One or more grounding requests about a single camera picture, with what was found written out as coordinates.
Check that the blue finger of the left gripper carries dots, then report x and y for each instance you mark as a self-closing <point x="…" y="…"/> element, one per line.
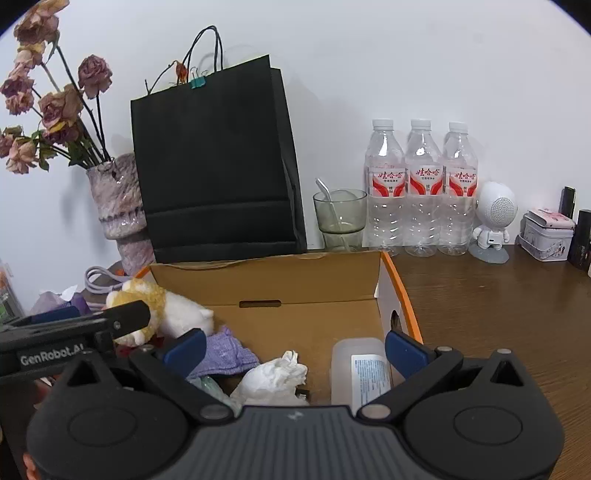
<point x="62" y="313"/>
<point x="116" y="322"/>

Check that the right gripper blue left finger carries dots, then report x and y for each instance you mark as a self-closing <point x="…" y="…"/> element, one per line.
<point x="182" y="355"/>

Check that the dried rose bouquet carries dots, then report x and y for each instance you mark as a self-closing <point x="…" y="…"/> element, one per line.
<point x="66" y="102"/>

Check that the person hand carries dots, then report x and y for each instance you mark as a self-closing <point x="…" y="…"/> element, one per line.
<point x="32" y="473"/>

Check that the black paper bag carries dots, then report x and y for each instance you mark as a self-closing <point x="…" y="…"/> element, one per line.
<point x="217" y="166"/>

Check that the spoon in glass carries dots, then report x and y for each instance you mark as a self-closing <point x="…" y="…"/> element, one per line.
<point x="324" y="188"/>

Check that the glass cup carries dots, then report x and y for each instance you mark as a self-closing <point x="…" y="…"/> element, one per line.
<point x="351" y="206"/>

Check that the left water bottle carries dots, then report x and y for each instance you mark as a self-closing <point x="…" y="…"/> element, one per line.
<point x="385" y="182"/>

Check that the teal binder clip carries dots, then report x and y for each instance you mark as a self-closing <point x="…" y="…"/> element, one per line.
<point x="195" y="79"/>

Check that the water bottle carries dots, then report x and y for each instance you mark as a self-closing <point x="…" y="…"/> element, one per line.
<point x="385" y="182"/>
<point x="460" y="185"/>
<point x="425" y="177"/>

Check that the small tin box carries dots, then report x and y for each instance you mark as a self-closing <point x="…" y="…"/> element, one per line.
<point x="546" y="235"/>

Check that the purple knitted cloth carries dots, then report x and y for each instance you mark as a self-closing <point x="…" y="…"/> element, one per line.
<point x="225" y="355"/>

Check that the purple tissue pack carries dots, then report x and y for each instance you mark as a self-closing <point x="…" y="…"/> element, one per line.
<point x="70" y="297"/>

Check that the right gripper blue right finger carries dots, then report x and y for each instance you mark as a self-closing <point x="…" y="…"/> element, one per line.
<point x="407" y="355"/>

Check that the red cardboard box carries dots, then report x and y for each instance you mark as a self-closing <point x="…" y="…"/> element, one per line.
<point x="305" y="303"/>

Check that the iridescent plastic bag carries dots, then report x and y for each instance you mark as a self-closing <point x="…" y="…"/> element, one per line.
<point x="210" y="387"/>

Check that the purple ceramic vase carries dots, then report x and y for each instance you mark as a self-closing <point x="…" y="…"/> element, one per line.
<point x="115" y="189"/>

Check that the white astronaut figure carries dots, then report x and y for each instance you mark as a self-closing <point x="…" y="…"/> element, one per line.
<point x="496" y="209"/>

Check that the tall black tube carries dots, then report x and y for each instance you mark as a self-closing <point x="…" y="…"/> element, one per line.
<point x="579" y="252"/>

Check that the plush alpaca toy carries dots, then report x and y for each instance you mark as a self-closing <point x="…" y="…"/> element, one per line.
<point x="171" y="315"/>

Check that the white tissue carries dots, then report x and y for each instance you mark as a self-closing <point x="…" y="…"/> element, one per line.
<point x="273" y="383"/>

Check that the clear plastic swab box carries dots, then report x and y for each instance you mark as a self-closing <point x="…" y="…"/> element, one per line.
<point x="361" y="372"/>

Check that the middle water bottle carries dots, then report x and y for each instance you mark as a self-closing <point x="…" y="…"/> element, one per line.
<point x="425" y="177"/>

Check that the right water bottle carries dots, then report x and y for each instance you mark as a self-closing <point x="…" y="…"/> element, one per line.
<point x="460" y="185"/>

